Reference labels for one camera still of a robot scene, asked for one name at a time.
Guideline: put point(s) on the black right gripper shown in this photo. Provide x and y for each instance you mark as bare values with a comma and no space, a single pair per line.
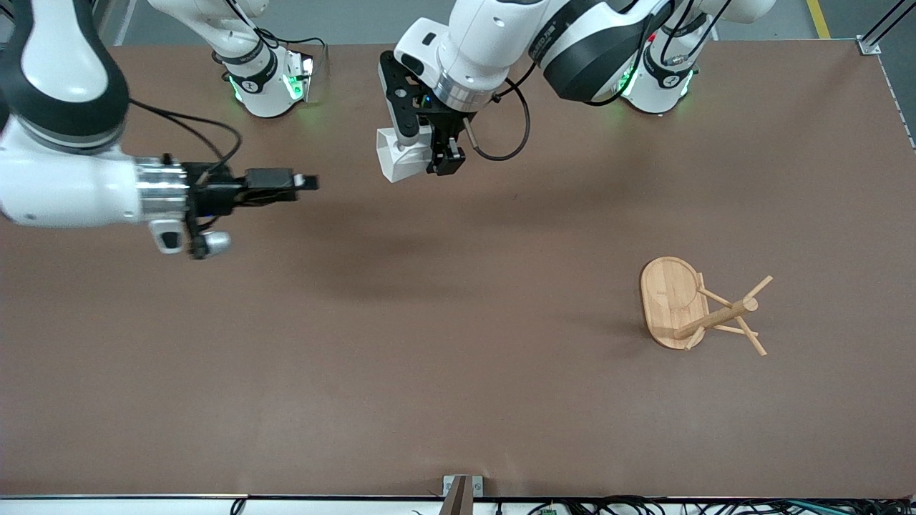
212,194

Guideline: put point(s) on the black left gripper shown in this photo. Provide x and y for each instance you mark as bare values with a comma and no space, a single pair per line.
445,130

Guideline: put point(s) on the white faceted cup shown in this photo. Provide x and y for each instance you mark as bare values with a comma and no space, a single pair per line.
401,161

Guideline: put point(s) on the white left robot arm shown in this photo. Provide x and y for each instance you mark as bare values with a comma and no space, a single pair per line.
494,28

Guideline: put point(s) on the wooden cup rack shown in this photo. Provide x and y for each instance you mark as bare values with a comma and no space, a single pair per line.
665,300

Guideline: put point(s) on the metal edge bracket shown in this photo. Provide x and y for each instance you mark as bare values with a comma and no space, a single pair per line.
478,488

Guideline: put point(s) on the brown camera post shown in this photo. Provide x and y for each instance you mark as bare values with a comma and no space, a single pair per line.
458,502

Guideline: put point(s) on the black frame bars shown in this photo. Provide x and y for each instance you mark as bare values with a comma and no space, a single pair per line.
891,20

